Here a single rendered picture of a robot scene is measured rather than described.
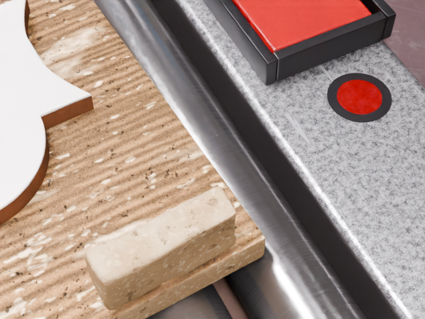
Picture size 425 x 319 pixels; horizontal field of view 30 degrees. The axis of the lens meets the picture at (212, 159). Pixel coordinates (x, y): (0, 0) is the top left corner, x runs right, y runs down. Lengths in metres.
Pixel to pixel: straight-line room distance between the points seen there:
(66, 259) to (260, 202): 0.09
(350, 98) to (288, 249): 0.09
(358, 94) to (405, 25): 1.39
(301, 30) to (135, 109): 0.10
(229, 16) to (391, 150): 0.11
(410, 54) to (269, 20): 1.33
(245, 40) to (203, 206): 0.13
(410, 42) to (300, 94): 1.36
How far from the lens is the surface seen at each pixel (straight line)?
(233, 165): 0.36
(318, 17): 0.42
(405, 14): 1.81
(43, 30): 0.40
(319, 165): 0.37
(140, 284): 0.30
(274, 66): 0.39
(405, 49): 1.74
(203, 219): 0.30
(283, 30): 0.41
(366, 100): 0.40
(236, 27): 0.41
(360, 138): 0.38
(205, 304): 0.33
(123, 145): 0.35
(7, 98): 0.36
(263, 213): 0.35
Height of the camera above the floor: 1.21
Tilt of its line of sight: 54 degrees down
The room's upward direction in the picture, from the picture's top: straight up
